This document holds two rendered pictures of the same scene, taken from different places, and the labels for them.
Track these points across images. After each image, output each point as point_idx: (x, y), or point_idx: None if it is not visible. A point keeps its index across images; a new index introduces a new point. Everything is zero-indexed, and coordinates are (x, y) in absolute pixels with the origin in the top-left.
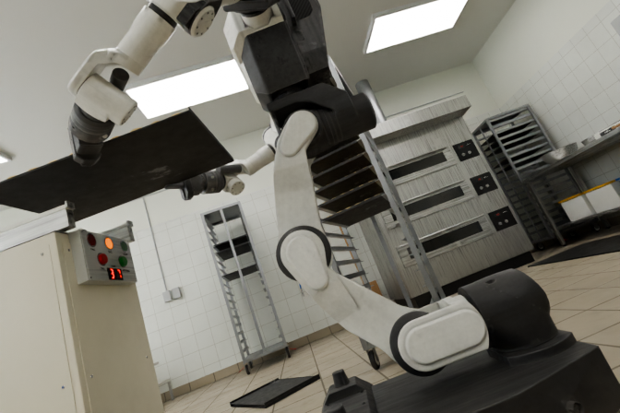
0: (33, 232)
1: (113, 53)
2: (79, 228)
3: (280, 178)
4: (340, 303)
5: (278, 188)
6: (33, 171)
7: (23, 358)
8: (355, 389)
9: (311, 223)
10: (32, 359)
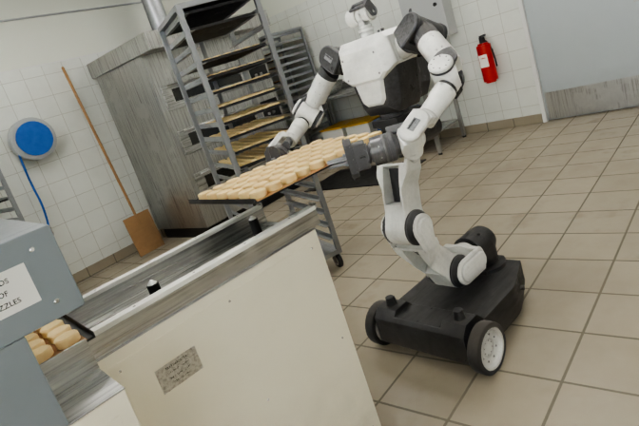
0: (297, 231)
1: (435, 117)
2: (252, 216)
3: (407, 177)
4: (435, 256)
5: (404, 183)
6: (304, 179)
7: (315, 326)
8: (406, 303)
9: (418, 207)
10: (321, 325)
